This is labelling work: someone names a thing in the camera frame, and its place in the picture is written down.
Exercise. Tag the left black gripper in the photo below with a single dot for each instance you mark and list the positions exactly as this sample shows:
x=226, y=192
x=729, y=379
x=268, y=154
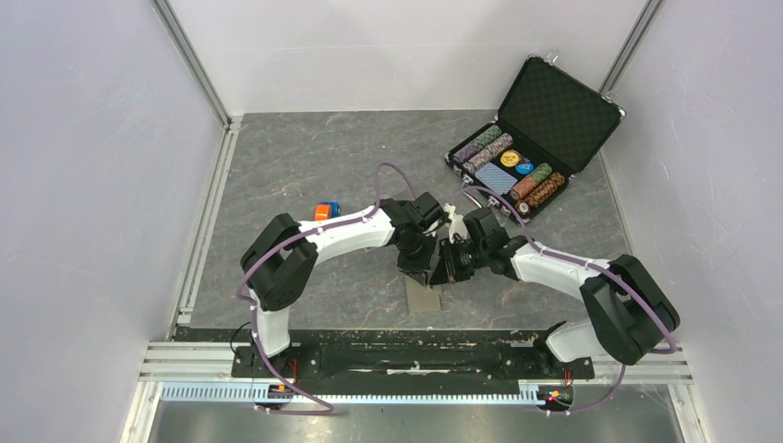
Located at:
x=420, y=267

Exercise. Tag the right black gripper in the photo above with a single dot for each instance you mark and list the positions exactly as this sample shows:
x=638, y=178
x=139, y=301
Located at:
x=450, y=270

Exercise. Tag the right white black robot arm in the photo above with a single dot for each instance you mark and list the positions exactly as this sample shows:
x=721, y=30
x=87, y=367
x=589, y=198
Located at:
x=628, y=314

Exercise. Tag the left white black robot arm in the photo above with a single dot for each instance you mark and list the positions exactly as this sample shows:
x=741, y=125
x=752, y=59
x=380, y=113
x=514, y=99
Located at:
x=279, y=263

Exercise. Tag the blue playing card deck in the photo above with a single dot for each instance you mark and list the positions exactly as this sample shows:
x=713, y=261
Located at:
x=495, y=179

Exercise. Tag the purple poker chip row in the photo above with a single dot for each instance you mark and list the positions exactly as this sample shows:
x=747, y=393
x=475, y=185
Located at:
x=469, y=159

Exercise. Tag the blue dealer chip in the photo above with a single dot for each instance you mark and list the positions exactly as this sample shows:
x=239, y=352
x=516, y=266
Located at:
x=524, y=168

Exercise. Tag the yellow dealer chip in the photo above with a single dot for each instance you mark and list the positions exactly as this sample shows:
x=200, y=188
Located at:
x=510, y=158

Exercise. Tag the orange blue small object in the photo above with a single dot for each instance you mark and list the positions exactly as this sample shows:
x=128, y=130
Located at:
x=326, y=210

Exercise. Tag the green poker chip row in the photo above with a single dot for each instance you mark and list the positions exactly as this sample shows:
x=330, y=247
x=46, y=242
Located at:
x=486, y=137

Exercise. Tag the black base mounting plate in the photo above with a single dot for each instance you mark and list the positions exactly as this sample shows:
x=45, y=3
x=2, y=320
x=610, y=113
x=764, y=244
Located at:
x=421, y=361

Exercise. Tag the black poker chip case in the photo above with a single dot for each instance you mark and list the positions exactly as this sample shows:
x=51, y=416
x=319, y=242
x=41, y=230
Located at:
x=557, y=123

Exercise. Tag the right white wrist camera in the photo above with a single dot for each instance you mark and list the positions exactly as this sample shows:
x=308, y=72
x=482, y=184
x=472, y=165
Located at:
x=457, y=229

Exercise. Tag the aluminium frame rail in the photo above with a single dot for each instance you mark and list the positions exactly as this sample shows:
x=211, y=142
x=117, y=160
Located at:
x=175, y=126

